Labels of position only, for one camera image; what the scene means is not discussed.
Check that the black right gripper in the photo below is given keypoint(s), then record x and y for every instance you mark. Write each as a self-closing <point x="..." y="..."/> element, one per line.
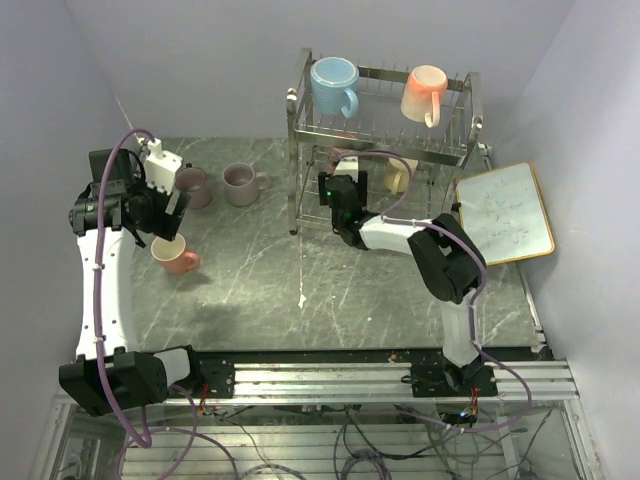
<point x="361" y="187"/>

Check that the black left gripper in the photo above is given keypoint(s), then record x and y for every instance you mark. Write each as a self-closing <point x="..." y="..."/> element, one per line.
<point x="163" y="224"/>

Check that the dark mauve mug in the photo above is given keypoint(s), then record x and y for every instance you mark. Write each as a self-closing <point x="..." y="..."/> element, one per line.
<point x="194" y="181"/>

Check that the salmon pink mug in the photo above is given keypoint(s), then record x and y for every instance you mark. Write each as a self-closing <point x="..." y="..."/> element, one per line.
<point x="174" y="256"/>

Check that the light purple mug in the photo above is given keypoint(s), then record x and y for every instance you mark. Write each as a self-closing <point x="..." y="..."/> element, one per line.
<point x="243" y="184"/>

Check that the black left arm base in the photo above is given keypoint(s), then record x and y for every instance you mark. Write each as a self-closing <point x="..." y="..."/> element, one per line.
<point x="209" y="374"/>

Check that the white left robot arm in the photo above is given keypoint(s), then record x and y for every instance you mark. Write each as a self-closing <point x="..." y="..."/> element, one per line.
<point x="127" y="197"/>

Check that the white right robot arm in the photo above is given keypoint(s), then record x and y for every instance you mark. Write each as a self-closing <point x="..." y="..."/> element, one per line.
<point x="451" y="267"/>

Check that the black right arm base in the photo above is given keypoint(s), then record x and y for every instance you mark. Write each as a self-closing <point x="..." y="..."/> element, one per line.
<point x="442" y="378"/>

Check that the red mug in rack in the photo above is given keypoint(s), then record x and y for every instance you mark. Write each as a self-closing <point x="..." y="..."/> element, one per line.
<point x="334" y="155"/>

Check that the metal two-tier dish rack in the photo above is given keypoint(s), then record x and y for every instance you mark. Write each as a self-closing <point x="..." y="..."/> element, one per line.
<point x="442" y="152"/>

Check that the cream yellow mug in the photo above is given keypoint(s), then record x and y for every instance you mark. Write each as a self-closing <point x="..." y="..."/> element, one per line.
<point x="396" y="177"/>

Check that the blue mug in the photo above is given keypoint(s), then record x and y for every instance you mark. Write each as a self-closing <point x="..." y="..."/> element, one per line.
<point x="333" y="81"/>

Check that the orange white mug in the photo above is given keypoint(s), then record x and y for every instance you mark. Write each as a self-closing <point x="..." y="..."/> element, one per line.
<point x="423" y="95"/>

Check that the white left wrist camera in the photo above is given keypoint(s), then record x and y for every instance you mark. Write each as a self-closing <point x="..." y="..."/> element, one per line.
<point x="161" y="167"/>

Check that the whiteboard with yellow frame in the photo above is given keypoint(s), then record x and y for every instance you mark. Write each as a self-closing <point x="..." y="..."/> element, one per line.
<point x="503" y="213"/>

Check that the aluminium mounting rail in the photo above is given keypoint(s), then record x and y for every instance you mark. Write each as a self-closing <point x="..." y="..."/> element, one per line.
<point x="361" y="383"/>

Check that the wire shelf with cables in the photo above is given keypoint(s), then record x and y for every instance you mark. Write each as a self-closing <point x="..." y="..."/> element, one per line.
<point x="371" y="441"/>

